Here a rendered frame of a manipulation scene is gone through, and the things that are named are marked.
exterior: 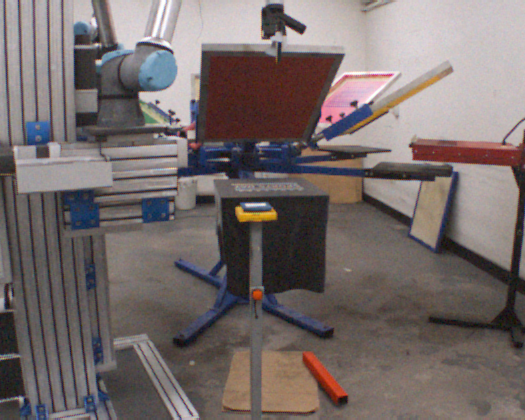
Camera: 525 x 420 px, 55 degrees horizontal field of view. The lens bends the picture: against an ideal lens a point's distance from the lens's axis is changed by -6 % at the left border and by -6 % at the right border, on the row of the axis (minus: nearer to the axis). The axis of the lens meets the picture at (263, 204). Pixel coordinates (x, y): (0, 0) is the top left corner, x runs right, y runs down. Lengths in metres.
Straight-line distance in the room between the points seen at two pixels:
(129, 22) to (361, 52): 2.96
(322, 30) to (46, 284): 5.67
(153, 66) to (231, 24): 5.30
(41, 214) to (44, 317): 0.36
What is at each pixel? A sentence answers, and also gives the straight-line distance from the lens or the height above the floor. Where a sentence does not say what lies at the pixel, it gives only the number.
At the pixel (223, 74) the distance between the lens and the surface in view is 2.27.
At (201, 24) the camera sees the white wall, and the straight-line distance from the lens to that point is 6.78.
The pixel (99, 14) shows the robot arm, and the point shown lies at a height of 1.70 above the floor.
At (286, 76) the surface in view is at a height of 1.43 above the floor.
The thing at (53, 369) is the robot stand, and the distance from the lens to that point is 2.04.
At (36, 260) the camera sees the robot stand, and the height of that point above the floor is 0.82.
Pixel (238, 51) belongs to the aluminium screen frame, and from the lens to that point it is 2.14.
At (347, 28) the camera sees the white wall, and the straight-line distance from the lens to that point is 7.10.
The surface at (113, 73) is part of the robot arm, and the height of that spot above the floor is 1.42.
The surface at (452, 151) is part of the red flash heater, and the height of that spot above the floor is 1.08.
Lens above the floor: 1.34
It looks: 11 degrees down
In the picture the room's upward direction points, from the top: straight up
